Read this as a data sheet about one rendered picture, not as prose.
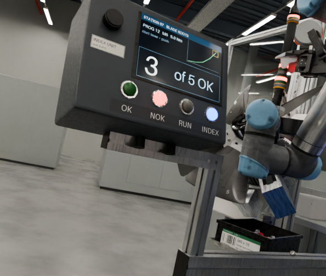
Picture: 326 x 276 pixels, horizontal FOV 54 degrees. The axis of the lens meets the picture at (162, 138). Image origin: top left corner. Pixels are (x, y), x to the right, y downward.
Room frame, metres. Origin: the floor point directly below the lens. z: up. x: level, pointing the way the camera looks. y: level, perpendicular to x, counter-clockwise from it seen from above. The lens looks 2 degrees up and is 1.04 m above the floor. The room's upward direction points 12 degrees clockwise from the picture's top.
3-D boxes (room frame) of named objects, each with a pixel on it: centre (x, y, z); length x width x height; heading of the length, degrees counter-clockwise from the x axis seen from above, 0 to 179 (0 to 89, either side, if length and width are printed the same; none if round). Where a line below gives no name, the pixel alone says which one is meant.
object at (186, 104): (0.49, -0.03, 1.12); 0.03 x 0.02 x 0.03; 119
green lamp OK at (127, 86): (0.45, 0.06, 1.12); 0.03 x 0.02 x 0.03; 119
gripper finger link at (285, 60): (1.16, -0.38, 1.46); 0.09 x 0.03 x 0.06; 48
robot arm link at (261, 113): (0.81, -0.24, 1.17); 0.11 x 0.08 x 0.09; 156
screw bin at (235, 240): (0.94, -0.34, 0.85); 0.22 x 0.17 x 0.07; 135
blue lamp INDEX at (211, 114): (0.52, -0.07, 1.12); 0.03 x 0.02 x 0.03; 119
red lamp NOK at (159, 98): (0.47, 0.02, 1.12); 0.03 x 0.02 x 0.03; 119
